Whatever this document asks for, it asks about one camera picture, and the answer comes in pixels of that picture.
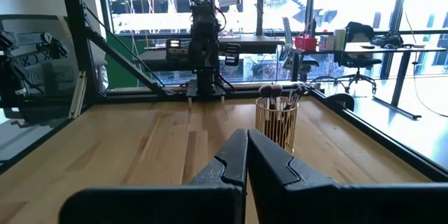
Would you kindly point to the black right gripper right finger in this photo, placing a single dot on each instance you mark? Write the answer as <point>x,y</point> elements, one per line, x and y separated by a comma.
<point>315,203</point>

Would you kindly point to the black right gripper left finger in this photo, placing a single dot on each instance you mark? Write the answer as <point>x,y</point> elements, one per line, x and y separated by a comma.
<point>175,203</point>

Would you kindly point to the black round-head makeup brush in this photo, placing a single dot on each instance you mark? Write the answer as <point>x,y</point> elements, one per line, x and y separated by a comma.
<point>265,91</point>

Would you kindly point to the thick black fluffy makeup brush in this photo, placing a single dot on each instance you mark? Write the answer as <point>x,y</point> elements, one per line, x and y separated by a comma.
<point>276,90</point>

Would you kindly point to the long thin black makeup brush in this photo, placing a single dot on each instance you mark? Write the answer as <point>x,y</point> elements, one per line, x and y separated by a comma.
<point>291,94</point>
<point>298,90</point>

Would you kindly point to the silver-ferrule makeup brush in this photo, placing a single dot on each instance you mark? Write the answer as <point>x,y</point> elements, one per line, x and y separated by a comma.
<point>304,92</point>

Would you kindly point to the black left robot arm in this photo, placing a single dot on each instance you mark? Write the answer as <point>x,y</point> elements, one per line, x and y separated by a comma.
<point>204,24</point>

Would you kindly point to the black desk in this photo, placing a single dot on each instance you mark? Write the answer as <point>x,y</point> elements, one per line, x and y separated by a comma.
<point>252,43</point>

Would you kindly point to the black stand pole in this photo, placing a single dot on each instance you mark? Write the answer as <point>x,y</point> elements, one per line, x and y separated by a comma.
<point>260,7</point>

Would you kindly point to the red box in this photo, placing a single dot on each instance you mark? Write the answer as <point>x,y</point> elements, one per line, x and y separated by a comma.
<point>306,43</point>

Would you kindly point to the black curved object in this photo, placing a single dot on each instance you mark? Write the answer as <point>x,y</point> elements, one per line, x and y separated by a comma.
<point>339,101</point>

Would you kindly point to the white cylinder container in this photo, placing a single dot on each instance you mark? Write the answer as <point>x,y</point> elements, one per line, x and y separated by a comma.
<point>339,40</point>

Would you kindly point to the green panel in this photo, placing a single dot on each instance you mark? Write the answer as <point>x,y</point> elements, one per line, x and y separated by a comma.
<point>122,66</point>

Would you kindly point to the black office chair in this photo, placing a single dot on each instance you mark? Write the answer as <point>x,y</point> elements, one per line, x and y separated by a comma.
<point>357,42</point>

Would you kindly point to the white aluminium bar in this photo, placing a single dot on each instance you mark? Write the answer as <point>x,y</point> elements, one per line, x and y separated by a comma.
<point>77,94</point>

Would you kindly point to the white office desk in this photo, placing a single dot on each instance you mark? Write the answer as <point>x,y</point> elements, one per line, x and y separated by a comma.
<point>385,49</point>

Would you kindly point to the black bag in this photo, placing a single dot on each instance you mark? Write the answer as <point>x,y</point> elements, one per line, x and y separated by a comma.
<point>388,39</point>

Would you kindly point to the dark reflective side panel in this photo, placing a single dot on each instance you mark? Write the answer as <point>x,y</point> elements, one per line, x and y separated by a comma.
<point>35,87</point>

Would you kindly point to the black table edge rail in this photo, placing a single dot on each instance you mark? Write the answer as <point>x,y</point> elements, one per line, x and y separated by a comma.
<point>385,140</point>

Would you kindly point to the black metal rig frame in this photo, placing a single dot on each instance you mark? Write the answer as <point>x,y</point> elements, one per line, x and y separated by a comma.
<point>75,42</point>

